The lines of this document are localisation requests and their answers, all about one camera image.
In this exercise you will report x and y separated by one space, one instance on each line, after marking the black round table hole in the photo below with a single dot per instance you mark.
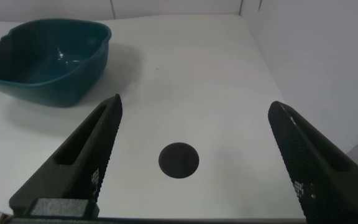
179 160

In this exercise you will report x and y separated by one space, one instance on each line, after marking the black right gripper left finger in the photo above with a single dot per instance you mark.
82 168

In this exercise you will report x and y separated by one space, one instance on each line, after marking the dark teal square basin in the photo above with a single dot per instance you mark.
57 90

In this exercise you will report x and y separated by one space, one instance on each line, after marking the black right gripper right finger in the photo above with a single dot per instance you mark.
322 180

